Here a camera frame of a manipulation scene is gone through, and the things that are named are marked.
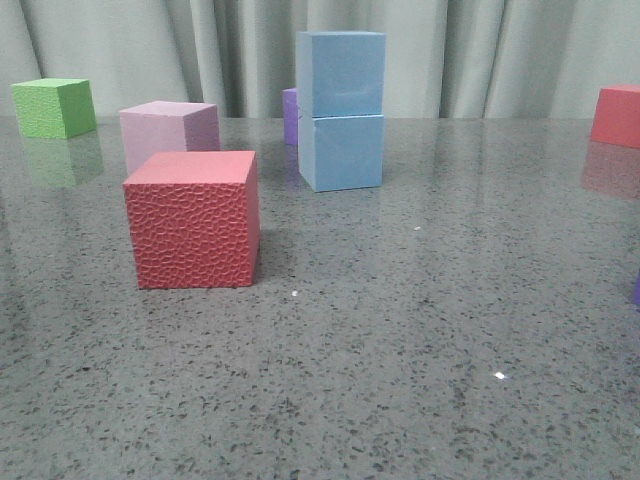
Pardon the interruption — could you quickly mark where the purple foam cube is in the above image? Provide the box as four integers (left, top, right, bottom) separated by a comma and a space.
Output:
282, 88, 298, 145

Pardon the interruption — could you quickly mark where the red textured foam cube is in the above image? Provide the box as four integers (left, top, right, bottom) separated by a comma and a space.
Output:
123, 150, 260, 289

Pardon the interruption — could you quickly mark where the red foam cube far right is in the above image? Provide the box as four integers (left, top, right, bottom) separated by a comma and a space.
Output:
590, 84, 640, 148

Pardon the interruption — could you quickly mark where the green foam cube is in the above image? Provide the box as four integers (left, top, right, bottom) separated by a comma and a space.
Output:
11, 78, 97, 139

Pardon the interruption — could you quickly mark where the light blue foam cube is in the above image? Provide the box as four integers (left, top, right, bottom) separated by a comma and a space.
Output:
298, 115, 385, 192

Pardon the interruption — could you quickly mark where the grey-green curtain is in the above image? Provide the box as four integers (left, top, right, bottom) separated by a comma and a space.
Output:
1, 1, 639, 118

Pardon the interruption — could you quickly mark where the purple cube at right edge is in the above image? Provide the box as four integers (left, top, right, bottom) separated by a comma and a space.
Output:
632, 272, 640, 306

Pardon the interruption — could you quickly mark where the pink foam cube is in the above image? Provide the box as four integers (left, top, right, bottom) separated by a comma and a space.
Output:
119, 100, 221, 174

